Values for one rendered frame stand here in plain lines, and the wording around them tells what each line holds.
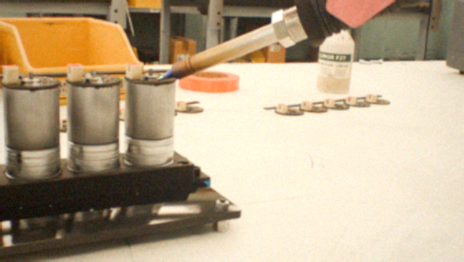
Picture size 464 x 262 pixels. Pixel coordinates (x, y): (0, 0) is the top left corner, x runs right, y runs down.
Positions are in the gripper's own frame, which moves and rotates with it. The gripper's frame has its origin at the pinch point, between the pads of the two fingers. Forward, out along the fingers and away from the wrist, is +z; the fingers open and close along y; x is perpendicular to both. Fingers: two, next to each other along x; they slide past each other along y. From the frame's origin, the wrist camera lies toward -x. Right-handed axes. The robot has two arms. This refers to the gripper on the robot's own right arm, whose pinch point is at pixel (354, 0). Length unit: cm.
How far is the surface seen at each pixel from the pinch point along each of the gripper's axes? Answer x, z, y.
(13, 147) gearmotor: -8.5, 12.5, 4.4
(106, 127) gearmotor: -6.0, 10.4, 1.9
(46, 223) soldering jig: -5.0, 13.4, 6.1
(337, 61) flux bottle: 0.0, 8.3, -34.8
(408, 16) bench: 11, 15, -322
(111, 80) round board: -7.2, 8.7, 1.0
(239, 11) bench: -55, 50, -253
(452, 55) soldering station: 11, 3, -58
